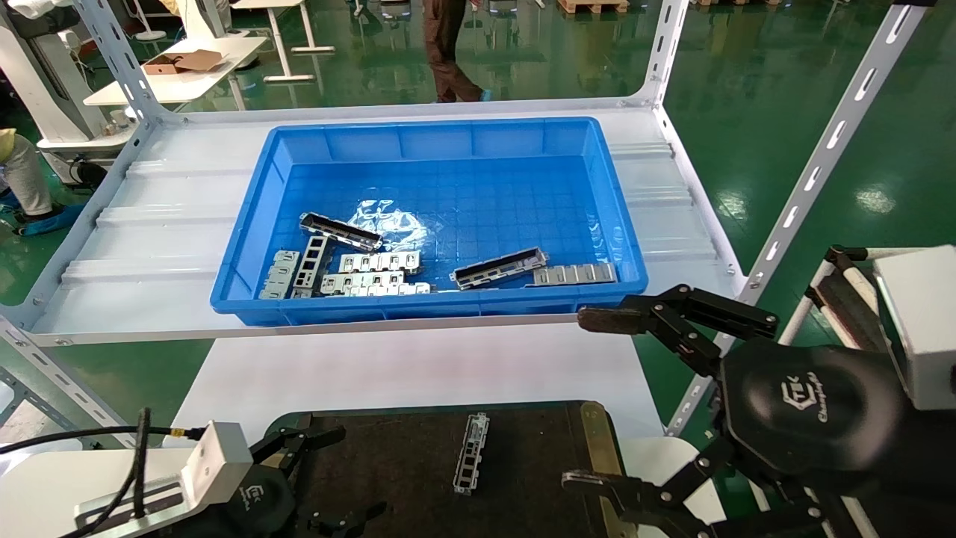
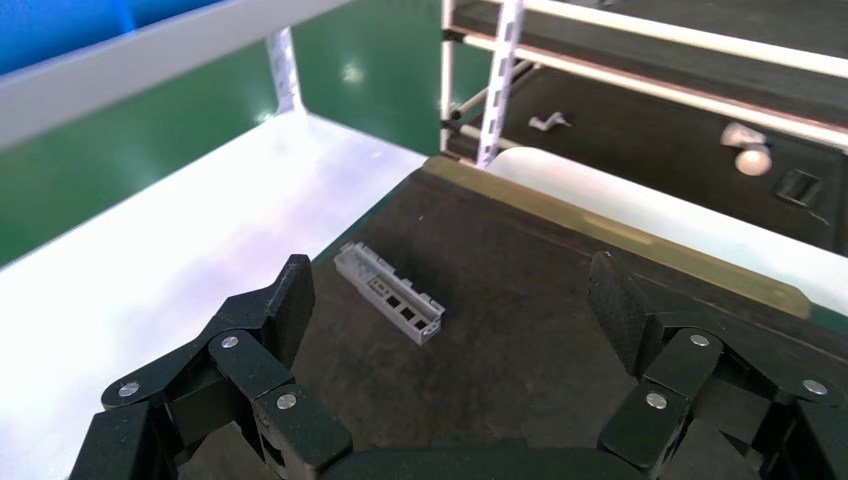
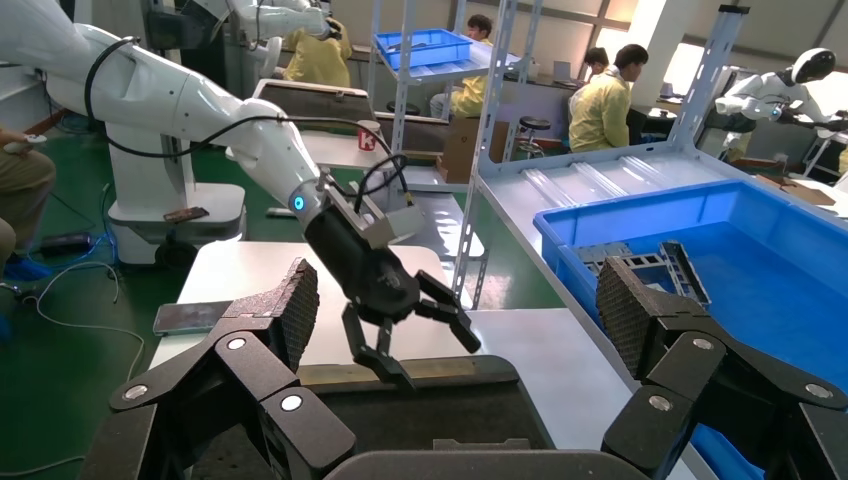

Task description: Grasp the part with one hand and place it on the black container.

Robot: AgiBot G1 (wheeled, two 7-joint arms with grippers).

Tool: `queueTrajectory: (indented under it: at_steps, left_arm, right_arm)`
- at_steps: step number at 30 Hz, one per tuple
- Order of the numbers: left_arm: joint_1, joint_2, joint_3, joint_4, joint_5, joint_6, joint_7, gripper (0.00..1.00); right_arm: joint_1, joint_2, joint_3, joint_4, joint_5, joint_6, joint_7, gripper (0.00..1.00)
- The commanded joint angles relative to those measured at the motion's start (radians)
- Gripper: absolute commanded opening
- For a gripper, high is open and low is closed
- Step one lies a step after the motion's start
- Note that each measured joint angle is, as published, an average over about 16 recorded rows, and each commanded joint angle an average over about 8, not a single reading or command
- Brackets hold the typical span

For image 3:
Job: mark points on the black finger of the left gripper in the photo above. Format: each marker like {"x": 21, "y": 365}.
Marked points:
{"x": 450, "y": 314}
{"x": 371, "y": 358}

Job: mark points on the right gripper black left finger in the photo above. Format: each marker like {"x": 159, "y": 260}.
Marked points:
{"x": 278, "y": 311}

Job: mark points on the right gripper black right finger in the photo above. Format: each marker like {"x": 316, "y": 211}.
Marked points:
{"x": 636, "y": 318}

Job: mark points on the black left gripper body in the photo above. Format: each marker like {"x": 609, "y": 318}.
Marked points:
{"x": 364, "y": 272}

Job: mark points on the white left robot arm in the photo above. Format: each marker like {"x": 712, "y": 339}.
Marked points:
{"x": 166, "y": 99}

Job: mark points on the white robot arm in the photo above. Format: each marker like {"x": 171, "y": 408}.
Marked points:
{"x": 278, "y": 16}

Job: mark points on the dark metal channel part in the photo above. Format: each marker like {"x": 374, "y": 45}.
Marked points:
{"x": 682, "y": 265}

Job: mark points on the black container tray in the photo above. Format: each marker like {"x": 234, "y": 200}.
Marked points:
{"x": 430, "y": 411}
{"x": 311, "y": 102}

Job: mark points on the grey flat slab device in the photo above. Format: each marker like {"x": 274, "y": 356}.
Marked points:
{"x": 189, "y": 318}

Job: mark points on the large blue plastic bin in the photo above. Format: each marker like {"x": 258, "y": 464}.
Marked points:
{"x": 762, "y": 278}

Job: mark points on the white cup red letter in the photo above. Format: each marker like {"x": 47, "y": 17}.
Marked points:
{"x": 368, "y": 139}

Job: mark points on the brown cardboard carton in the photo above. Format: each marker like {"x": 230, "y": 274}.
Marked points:
{"x": 460, "y": 149}

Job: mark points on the grey metal shelf rack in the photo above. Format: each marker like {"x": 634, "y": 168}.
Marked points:
{"x": 401, "y": 99}

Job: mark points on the person in yellow coat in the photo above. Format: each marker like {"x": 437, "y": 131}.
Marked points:
{"x": 318, "y": 63}
{"x": 23, "y": 192}
{"x": 599, "y": 112}
{"x": 470, "y": 93}

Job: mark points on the black round stool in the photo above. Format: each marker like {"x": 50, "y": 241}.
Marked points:
{"x": 533, "y": 124}

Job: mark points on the black power brick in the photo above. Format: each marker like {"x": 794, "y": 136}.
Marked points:
{"x": 66, "y": 244}

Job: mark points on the small blue plastic bin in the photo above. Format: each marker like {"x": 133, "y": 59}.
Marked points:
{"x": 424, "y": 50}

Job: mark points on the white humanoid robot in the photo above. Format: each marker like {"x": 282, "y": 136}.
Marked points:
{"x": 762, "y": 93}

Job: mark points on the dark haired person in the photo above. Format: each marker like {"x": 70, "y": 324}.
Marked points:
{"x": 595, "y": 60}

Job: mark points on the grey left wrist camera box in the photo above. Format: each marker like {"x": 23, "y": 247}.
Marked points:
{"x": 397, "y": 225}

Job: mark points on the short silver metal bracket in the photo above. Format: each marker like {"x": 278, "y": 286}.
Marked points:
{"x": 599, "y": 255}

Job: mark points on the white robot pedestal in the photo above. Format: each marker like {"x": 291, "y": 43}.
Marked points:
{"x": 152, "y": 185}

